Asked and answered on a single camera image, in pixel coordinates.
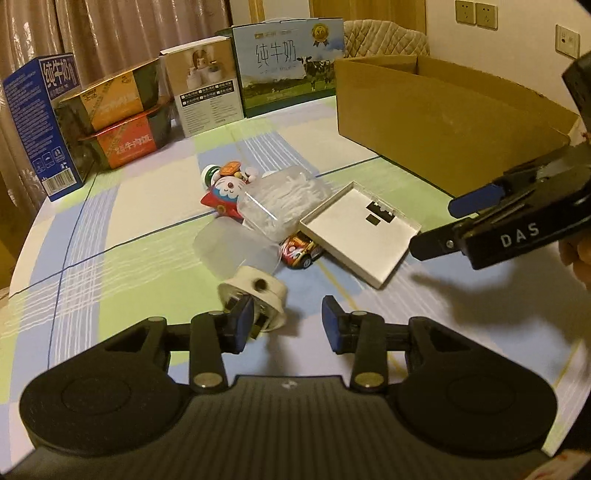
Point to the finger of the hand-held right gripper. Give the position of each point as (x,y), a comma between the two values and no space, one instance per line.
(434,243)
(475,199)

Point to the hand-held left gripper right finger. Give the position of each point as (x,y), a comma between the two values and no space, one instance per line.
(330,318)

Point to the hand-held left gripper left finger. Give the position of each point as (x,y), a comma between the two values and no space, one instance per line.
(242,323)

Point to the white plug adapter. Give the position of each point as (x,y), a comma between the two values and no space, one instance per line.
(258,286)

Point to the brown cardboard box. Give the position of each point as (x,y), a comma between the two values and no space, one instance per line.
(415,115)

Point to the clear box of floss picks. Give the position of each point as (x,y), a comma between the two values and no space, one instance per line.
(286,198)

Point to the person's right hand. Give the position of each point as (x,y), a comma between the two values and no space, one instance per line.
(577,261)

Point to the red toy car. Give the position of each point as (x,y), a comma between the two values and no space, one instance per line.
(300,251)

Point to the blue cat figurine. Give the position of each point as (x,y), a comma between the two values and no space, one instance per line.
(226,191)

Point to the checked pastel tablecloth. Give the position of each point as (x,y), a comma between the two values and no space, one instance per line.
(138,221)

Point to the beige quilted chair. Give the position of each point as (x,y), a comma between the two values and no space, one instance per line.
(383,39)

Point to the milk box with cow print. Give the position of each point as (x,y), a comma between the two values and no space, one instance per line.
(286,64)

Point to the white product box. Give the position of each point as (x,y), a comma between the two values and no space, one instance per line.
(207,87)

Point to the blue milk carton box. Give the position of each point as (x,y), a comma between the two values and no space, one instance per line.
(32,120)

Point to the beige curtain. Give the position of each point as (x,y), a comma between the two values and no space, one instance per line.
(92,32)

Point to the wall socket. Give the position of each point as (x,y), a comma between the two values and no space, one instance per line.
(464,11)
(486,15)

